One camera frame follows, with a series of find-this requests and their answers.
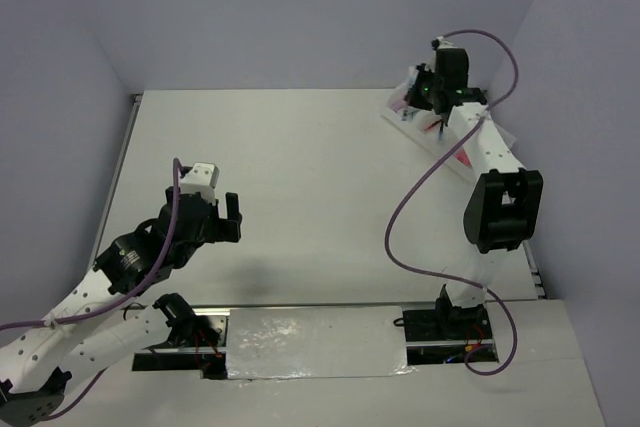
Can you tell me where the red pen refill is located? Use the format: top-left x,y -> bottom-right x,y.
423,121 -> 441,133

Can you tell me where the purple highlighter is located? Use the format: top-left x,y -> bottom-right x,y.
391,101 -> 407,112

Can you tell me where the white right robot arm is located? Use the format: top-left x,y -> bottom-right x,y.
405,39 -> 543,338

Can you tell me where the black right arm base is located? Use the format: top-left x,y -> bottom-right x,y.
393,286 -> 498,366

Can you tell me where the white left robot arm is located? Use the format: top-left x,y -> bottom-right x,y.
1,187 -> 242,426

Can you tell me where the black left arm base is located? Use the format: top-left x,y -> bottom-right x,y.
132,293 -> 230,380

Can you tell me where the white three-compartment tray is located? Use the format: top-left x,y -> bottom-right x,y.
380,66 -> 516,183

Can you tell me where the silver tape sheet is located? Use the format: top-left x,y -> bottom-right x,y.
226,306 -> 411,380

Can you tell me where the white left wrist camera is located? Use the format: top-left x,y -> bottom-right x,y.
179,162 -> 220,204

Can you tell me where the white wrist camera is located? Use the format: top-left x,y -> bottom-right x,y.
179,162 -> 220,204
429,36 -> 451,70

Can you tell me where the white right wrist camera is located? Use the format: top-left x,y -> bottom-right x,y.
429,36 -> 451,70

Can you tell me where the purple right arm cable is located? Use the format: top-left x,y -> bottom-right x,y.
384,28 -> 520,377

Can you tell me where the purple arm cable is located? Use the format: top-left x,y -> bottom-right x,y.
0,156 -> 189,418
384,28 -> 520,377

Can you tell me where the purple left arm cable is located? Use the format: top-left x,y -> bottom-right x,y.
0,156 -> 189,418

